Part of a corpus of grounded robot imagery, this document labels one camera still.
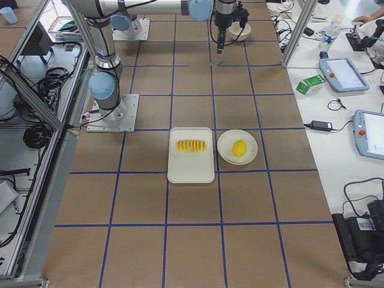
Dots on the lower blue teach pendant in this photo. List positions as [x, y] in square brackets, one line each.
[368, 132]

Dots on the blue teach pendant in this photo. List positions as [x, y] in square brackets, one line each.
[342, 75]
[368, 132]

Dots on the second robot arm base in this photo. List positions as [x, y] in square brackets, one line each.
[126, 25]

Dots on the yellow sliced bread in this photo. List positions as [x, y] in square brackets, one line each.
[191, 146]

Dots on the clear water bottle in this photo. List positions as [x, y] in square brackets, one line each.
[329, 34]

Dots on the blue plastic cup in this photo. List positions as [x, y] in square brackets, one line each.
[9, 15]

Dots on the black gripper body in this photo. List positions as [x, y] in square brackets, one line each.
[222, 17]

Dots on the upper blue teach pendant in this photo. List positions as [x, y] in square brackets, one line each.
[342, 75]

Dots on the white rectangular tray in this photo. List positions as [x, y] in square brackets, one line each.
[195, 167]

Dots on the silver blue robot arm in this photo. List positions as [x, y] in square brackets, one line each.
[99, 14]

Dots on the yellow lemon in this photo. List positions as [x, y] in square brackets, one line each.
[239, 148]

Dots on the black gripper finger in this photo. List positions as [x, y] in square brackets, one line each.
[221, 37]

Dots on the white round plate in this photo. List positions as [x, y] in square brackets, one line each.
[226, 141]

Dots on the cream ceramic bowl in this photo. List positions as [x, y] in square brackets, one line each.
[237, 33]

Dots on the aluminium frame post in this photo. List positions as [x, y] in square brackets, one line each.
[298, 31]

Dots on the black power adapter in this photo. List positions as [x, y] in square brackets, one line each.
[321, 126]

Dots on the green white carton box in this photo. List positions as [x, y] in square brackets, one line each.
[311, 85]

